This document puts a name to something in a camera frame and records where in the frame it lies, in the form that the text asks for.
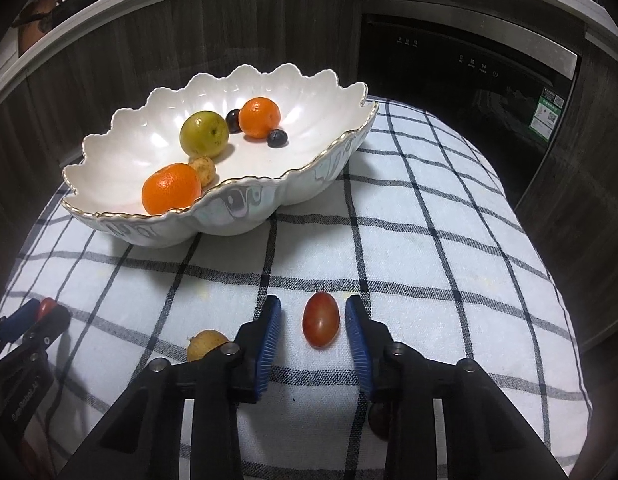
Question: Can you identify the dark wood cabinet panel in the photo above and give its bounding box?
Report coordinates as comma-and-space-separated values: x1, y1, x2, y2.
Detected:
514, 30, 618, 351

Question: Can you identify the black built-in dishwasher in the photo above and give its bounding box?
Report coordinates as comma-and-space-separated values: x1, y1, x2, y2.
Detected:
359, 12, 580, 161

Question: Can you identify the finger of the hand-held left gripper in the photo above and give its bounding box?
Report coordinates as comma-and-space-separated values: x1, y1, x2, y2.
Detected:
0, 300, 40, 348
0, 304, 71, 386

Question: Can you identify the tan longan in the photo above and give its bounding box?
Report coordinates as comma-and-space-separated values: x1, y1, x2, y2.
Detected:
189, 156, 219, 187
186, 329, 230, 363

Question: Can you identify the mandarin orange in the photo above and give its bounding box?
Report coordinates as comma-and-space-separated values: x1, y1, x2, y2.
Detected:
142, 162, 203, 215
238, 97, 282, 139

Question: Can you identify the oval red cherry tomato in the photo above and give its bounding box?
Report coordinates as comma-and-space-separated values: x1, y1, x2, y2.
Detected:
302, 291, 340, 348

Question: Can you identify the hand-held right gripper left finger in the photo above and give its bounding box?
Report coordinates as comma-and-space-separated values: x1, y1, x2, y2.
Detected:
69, 295, 283, 480

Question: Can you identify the blue checkered white cloth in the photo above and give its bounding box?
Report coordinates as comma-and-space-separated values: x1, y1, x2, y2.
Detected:
0, 95, 592, 480

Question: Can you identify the dark red grape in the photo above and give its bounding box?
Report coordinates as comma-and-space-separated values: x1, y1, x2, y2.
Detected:
367, 402, 392, 442

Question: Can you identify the yellow-green round fruit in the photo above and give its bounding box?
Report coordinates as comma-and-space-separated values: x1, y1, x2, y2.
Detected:
179, 110, 230, 158

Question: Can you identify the white scalloped bowl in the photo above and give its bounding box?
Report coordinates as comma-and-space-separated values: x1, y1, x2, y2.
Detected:
62, 63, 380, 248

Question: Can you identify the person's left hand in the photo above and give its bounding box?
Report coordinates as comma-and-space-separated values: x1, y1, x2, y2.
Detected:
18, 410, 57, 480

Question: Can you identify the wooden cutting board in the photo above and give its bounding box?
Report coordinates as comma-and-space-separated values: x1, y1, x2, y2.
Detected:
16, 0, 65, 56

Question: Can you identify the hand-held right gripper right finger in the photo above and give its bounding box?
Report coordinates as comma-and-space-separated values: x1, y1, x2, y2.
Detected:
345, 295, 572, 480

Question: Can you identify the green label sticker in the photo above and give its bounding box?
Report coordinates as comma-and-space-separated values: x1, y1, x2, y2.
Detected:
530, 87, 566, 137

